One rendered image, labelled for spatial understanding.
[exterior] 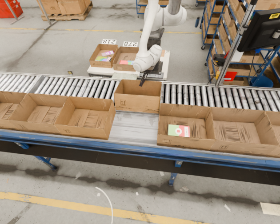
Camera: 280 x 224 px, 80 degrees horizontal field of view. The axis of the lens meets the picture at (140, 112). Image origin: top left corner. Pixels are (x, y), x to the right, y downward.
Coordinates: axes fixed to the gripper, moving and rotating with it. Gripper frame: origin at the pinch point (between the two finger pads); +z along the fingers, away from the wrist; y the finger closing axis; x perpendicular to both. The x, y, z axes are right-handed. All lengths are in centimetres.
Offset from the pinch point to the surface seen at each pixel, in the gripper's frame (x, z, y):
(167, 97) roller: -32.4, 10.2, 2.3
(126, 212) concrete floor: -26, 92, -100
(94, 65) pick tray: 57, 40, 46
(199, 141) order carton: -44, -22, -61
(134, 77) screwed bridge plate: 6.1, 24.2, 31.4
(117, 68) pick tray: 28, 28, 42
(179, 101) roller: -44.1, 5.9, -2.1
